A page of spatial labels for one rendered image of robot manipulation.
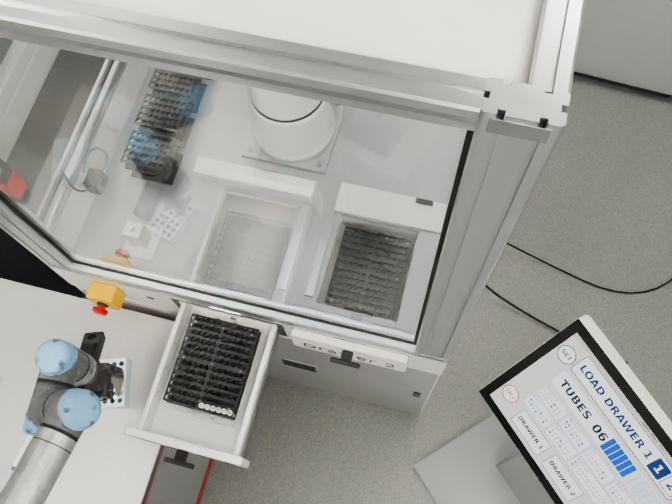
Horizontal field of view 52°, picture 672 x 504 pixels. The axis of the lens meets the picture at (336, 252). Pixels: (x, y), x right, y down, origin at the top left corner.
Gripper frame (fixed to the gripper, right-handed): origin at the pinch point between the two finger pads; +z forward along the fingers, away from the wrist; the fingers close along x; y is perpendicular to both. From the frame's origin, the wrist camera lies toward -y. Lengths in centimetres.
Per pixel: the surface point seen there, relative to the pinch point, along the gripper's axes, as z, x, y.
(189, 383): -4.1, 20.4, 3.6
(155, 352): 9.8, 7.7, -8.2
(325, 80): -113, 60, -3
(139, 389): 9.8, 3.8, 1.4
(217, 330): -1.2, 26.6, -9.9
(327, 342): -7, 54, -3
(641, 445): -29, 115, 27
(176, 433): 2.3, 15.8, 14.3
